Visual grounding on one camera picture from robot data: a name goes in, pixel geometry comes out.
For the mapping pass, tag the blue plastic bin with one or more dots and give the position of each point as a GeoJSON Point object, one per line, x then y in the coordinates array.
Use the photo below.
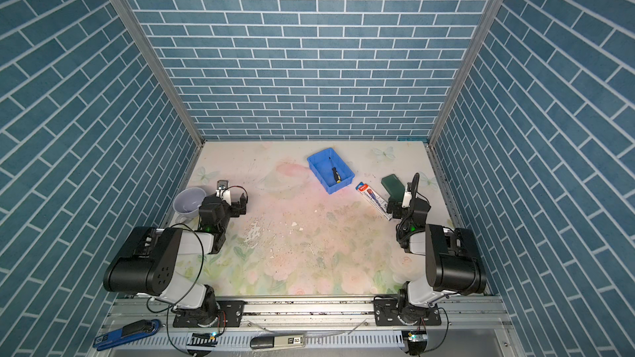
{"type": "Point", "coordinates": [320, 165]}

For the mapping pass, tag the blue black hand tool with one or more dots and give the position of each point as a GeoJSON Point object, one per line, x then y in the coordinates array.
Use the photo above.
{"type": "Point", "coordinates": [127, 334]}

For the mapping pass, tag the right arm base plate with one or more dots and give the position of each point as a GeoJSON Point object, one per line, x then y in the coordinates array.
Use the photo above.
{"type": "Point", "coordinates": [389, 312]}

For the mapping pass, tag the electronics board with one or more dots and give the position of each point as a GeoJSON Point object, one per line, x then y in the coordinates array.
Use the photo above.
{"type": "Point", "coordinates": [201, 344]}
{"type": "Point", "coordinates": [415, 342]}

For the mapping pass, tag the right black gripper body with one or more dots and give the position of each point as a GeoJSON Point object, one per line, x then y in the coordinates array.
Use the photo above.
{"type": "Point", "coordinates": [399, 212]}

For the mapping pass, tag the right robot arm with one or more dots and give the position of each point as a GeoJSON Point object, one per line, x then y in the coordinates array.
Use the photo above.
{"type": "Point", "coordinates": [453, 264]}

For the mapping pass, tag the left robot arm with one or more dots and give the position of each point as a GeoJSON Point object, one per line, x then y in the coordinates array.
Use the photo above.
{"type": "Point", "coordinates": [146, 262]}

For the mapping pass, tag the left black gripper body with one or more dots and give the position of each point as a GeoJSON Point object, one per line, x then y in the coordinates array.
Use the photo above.
{"type": "Point", "coordinates": [234, 211]}

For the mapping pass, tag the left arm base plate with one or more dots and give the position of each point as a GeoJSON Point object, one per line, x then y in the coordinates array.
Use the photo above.
{"type": "Point", "coordinates": [227, 313]}

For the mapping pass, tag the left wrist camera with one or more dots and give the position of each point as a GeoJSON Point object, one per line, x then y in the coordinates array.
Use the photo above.
{"type": "Point", "coordinates": [222, 186]}

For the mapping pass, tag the left electronics board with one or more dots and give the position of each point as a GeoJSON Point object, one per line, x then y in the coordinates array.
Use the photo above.
{"type": "Point", "coordinates": [201, 344]}

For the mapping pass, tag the dark green sponge block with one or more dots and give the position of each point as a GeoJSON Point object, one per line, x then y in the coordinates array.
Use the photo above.
{"type": "Point", "coordinates": [394, 187]}

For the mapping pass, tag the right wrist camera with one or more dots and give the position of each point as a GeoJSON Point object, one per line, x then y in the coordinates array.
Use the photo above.
{"type": "Point", "coordinates": [407, 196]}

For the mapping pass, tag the white ceramic mug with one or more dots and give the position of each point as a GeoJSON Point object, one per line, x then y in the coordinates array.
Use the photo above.
{"type": "Point", "coordinates": [187, 204]}

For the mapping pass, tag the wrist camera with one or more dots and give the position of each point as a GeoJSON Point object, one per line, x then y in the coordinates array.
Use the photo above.
{"type": "Point", "coordinates": [407, 196]}
{"type": "Point", "coordinates": [222, 186]}

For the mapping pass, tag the grey silver device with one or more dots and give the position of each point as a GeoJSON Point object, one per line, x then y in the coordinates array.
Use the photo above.
{"type": "Point", "coordinates": [277, 342]}

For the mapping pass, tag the right electronics board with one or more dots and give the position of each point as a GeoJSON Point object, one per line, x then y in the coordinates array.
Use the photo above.
{"type": "Point", "coordinates": [415, 342]}

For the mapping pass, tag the toothpaste box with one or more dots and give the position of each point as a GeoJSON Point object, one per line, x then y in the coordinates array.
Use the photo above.
{"type": "Point", "coordinates": [375, 200]}

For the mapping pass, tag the yellow black screwdriver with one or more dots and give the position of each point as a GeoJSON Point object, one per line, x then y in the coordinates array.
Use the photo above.
{"type": "Point", "coordinates": [337, 177]}

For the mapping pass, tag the aluminium mounting rail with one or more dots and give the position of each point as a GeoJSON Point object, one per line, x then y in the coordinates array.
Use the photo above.
{"type": "Point", "coordinates": [332, 326]}

